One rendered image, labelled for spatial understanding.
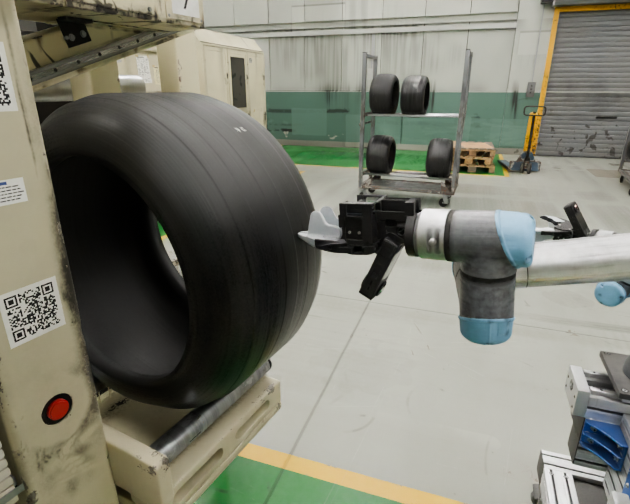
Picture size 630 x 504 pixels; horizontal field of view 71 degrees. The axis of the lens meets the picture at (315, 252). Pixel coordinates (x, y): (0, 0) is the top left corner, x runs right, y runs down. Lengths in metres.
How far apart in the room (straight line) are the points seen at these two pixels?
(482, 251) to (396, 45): 11.41
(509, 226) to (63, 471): 0.74
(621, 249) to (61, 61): 1.12
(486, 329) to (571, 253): 0.21
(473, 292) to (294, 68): 12.13
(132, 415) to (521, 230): 0.90
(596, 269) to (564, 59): 11.12
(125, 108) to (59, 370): 0.40
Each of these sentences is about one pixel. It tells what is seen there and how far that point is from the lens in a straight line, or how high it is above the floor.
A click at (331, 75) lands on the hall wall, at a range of 12.31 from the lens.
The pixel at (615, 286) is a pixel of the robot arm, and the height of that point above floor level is 0.98.
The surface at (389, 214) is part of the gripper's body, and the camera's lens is 0.67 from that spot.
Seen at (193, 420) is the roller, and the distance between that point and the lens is 0.91.
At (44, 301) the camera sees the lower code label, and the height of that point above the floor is 1.23.
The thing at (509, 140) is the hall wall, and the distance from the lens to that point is 11.77.
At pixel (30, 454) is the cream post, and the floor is 1.02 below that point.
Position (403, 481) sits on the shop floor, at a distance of 2.05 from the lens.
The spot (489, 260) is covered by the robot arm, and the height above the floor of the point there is 1.28.
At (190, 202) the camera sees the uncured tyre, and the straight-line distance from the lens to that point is 0.66.
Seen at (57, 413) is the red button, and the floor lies 1.06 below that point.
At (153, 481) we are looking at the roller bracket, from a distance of 0.83.
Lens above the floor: 1.50
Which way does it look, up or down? 20 degrees down
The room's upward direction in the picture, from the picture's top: straight up
